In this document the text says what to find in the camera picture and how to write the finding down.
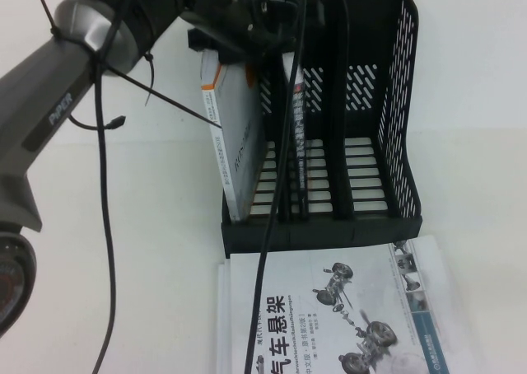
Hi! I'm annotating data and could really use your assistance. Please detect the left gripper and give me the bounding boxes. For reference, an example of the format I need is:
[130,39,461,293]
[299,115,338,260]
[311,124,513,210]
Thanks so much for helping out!
[186,0,298,65]

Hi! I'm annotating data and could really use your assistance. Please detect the dark blue robot book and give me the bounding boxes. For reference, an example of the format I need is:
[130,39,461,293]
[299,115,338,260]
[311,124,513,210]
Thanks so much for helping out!
[282,52,310,221]

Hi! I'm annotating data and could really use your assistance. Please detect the white and orange book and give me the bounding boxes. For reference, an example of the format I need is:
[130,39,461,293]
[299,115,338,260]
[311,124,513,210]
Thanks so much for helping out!
[199,50,268,223]

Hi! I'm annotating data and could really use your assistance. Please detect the black perforated book stand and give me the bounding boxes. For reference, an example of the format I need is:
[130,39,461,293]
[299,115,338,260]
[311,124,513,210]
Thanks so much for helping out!
[212,0,425,256]

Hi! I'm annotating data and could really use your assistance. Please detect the white car suspension book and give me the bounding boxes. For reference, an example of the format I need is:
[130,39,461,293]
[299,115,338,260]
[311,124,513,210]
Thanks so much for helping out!
[229,233,491,374]

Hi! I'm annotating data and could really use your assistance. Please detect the black zip tie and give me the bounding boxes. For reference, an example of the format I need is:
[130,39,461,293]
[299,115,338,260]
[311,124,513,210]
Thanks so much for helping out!
[142,51,156,108]

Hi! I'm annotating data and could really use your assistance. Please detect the thin black cable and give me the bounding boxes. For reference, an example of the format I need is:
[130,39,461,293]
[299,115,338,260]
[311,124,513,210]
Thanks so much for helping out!
[101,65,226,129]
[91,2,124,374]

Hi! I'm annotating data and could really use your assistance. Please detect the black cable with plug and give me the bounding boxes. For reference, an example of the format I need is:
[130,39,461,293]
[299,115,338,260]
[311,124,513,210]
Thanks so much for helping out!
[68,115,127,132]

